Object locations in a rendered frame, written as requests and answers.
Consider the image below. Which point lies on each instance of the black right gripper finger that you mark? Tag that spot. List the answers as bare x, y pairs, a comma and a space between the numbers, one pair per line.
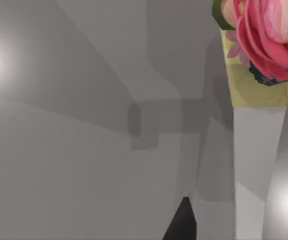
185, 222

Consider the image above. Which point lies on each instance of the pink flower in white vase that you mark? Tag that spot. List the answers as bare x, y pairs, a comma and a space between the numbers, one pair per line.
258, 75

